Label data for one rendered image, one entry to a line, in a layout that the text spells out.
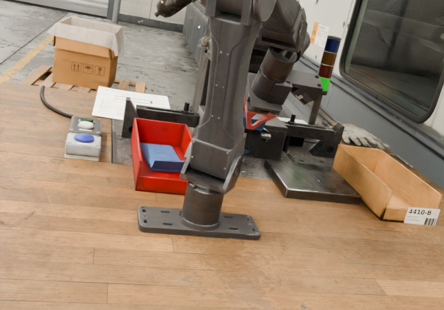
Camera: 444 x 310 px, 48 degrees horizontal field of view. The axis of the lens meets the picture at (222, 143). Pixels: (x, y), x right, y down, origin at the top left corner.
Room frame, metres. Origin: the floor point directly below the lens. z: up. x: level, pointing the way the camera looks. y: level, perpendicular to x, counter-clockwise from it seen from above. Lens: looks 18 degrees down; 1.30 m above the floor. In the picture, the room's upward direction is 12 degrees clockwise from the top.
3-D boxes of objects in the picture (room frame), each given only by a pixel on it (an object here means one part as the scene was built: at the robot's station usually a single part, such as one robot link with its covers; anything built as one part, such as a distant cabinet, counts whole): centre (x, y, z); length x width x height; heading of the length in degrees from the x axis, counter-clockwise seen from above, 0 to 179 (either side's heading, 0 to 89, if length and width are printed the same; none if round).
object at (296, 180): (1.04, -0.21, 0.91); 0.17 x 0.16 x 0.02; 106
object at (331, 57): (1.39, -0.24, 1.14); 0.04 x 0.04 x 0.03
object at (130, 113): (1.11, 0.20, 0.95); 0.06 x 0.03 x 0.09; 106
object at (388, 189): (1.06, -0.37, 0.93); 0.25 x 0.13 x 0.08; 16
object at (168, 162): (1.00, 0.12, 0.92); 0.15 x 0.07 x 0.03; 22
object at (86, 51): (4.45, 1.33, 0.40); 0.67 x 0.60 x 0.50; 8
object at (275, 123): (1.18, -0.04, 0.98); 0.20 x 0.10 x 0.01; 106
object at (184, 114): (1.13, 0.14, 0.95); 0.15 x 0.03 x 0.10; 106
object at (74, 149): (0.95, 0.27, 0.90); 0.07 x 0.07 x 0.06; 16
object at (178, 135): (0.96, 0.11, 0.93); 0.25 x 0.12 x 0.06; 16
